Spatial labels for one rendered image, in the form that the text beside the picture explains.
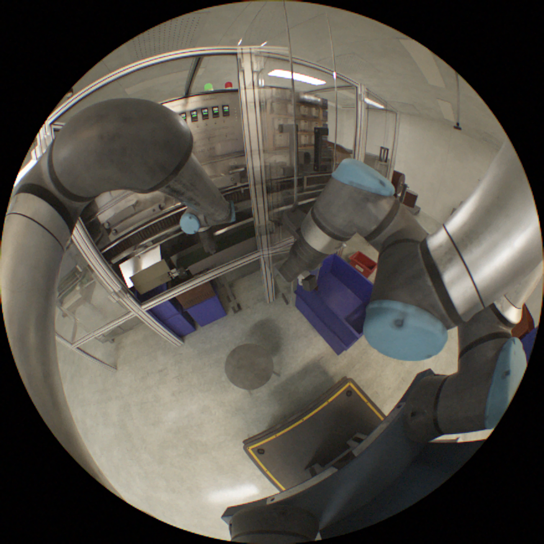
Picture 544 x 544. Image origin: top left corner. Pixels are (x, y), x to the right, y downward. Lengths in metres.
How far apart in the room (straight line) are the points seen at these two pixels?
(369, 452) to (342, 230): 0.47
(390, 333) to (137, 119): 0.29
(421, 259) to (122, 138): 0.27
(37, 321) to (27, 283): 0.03
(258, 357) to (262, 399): 0.37
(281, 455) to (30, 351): 0.97
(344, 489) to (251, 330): 1.25
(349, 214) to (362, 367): 1.27
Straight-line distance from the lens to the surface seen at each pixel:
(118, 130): 0.19
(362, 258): 2.02
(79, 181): 0.20
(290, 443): 0.98
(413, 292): 0.15
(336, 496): 0.49
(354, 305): 1.33
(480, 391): 0.37
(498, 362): 0.37
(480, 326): 0.42
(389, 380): 1.52
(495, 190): 0.15
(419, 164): 5.47
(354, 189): 0.24
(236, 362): 1.07
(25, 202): 0.24
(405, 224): 0.26
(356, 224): 0.26
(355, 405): 1.02
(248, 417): 1.29
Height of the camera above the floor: 1.26
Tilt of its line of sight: 46 degrees down
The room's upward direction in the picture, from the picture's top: 5 degrees counter-clockwise
